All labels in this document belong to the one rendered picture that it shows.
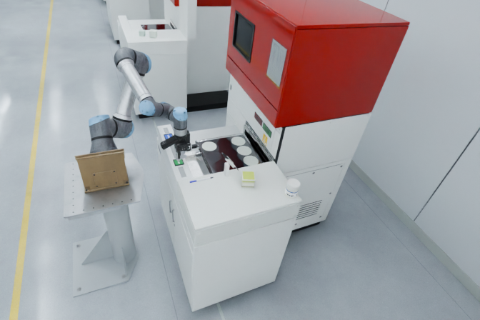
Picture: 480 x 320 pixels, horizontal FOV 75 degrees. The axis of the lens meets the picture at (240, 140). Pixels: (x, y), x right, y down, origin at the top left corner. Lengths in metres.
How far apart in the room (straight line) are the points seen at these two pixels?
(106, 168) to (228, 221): 0.76
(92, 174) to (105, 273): 0.94
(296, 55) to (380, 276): 1.97
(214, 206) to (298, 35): 0.96
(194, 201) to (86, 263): 1.24
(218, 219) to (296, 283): 1.18
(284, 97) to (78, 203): 1.29
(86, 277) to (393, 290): 2.30
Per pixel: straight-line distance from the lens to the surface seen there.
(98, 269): 2.67
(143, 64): 1.97
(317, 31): 1.65
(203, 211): 1.66
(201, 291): 2.16
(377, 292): 2.85
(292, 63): 1.64
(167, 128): 2.20
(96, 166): 1.90
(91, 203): 1.97
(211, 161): 2.03
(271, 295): 2.56
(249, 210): 1.69
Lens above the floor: 2.25
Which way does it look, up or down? 38 degrees down
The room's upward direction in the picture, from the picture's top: 8 degrees clockwise
